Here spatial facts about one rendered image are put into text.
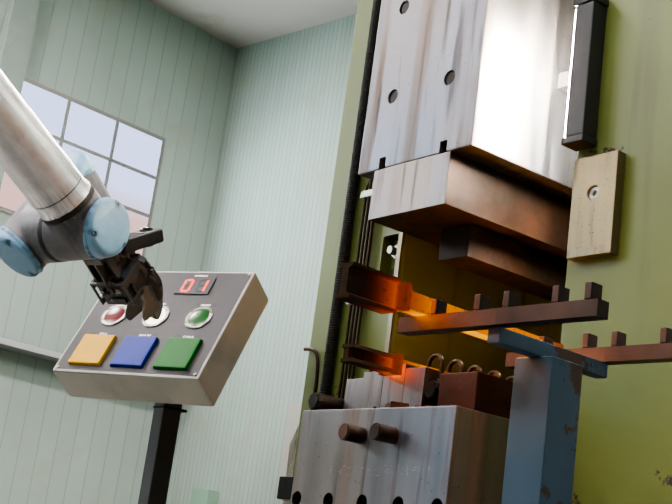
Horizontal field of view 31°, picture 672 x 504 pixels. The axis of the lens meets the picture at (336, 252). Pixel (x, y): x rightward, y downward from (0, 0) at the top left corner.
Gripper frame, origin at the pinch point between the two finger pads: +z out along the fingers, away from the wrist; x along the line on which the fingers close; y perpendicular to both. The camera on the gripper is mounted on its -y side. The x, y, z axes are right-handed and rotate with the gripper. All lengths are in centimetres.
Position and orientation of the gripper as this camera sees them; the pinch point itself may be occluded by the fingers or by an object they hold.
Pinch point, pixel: (155, 310)
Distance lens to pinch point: 225.6
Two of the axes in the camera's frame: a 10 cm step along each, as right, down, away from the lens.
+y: -3.3, 6.9, -6.5
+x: 8.9, 0.0, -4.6
